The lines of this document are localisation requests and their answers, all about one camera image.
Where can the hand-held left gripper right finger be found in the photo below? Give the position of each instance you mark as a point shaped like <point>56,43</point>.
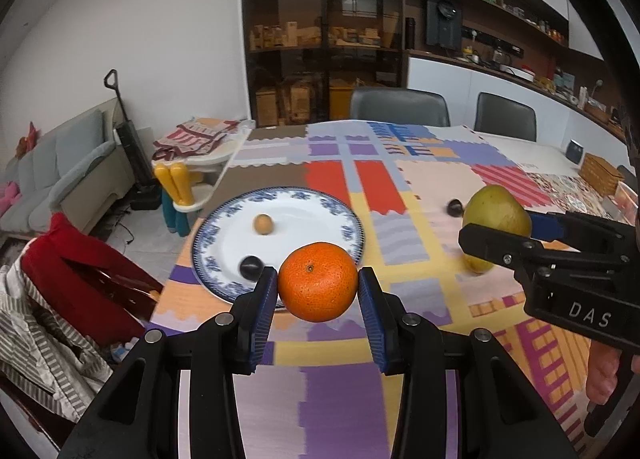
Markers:
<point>372,309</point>

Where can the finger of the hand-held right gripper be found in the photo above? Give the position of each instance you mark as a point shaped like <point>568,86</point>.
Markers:
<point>492,241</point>
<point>547,226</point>

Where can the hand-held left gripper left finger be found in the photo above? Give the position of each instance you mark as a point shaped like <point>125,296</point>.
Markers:
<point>265,309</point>

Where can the yellow-green pear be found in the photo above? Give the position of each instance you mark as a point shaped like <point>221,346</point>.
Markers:
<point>495,209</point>

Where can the orange mandarin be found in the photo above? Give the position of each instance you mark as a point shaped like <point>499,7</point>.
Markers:
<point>317,284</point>

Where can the blue and white plate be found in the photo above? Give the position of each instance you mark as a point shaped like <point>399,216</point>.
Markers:
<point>300,219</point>

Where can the person's right hand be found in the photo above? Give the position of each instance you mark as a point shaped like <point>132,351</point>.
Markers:
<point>600,371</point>

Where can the floral patterned mat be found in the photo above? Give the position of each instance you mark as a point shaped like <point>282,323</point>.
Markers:
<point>565,191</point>

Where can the dark purple plum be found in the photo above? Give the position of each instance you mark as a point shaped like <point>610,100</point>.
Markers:
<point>250,267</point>
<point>454,208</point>

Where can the woven wicker box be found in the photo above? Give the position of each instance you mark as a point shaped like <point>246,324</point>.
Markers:
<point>602,171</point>

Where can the small black device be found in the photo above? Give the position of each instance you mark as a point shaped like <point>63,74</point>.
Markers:
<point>575,151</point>

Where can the small brown longan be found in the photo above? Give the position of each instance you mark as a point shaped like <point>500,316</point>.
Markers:
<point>262,225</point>

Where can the grey dining chair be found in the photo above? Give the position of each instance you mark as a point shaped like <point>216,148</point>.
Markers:
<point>504,114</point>
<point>397,106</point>

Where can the colourful patchwork tablecloth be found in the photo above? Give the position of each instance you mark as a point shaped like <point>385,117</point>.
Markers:
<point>380,179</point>

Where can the wooden chair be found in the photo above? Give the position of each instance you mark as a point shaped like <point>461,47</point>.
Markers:
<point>122,289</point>

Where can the white child high chair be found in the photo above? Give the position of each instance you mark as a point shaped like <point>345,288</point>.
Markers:
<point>210,164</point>

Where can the red striped cloth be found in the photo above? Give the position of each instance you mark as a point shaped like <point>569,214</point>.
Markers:
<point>192,136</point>

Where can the black upright vacuum cleaner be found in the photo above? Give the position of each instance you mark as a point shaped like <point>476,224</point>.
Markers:
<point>132,159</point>

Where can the red garment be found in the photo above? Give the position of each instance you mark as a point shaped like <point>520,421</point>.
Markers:
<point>65,274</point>

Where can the black thermos bottle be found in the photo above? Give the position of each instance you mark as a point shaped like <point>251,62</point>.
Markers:
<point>410,34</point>

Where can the grey striped cloth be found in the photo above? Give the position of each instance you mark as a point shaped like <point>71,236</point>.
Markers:
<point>40,349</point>

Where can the grey sofa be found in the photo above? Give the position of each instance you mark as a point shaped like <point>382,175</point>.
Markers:
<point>60,164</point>

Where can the dark glass display cabinet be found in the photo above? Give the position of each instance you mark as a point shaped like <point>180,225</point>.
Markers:
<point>320,39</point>

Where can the pink plush toy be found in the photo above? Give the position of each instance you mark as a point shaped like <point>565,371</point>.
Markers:
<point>9,196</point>

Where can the red plush toy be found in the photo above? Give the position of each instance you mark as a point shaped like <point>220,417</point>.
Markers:
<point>27,139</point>

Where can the brown wall shelf unit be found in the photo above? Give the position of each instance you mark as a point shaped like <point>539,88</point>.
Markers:
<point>500,24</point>

